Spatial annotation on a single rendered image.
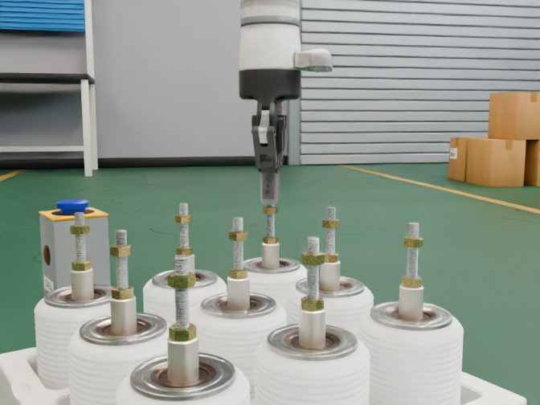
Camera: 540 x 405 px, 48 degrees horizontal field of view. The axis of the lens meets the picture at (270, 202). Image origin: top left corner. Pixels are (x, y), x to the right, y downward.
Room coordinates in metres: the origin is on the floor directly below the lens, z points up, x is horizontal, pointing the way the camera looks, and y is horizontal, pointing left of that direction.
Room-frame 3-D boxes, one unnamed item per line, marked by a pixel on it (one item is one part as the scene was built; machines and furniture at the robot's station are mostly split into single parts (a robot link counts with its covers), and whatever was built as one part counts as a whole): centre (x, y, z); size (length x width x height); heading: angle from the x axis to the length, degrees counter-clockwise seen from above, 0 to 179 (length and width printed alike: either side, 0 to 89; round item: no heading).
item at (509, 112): (3.99, -1.63, 0.45); 0.30 x 0.24 x 0.30; 14
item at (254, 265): (0.74, 0.00, 0.25); 0.08 x 0.08 x 0.01
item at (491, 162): (3.96, -1.49, 0.15); 0.30 x 0.24 x 0.30; 11
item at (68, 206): (0.77, 0.26, 0.32); 0.04 x 0.04 x 0.02
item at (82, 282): (0.61, 0.20, 0.26); 0.02 x 0.02 x 0.03
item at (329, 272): (0.64, -0.07, 0.26); 0.02 x 0.02 x 0.03
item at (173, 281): (0.41, 0.06, 0.32); 0.02 x 0.02 x 0.01; 5
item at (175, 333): (0.41, 0.06, 0.29); 0.02 x 0.02 x 0.01; 5
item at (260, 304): (0.58, 0.03, 0.25); 0.08 x 0.08 x 0.01
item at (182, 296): (0.41, 0.06, 0.30); 0.01 x 0.01 x 0.08
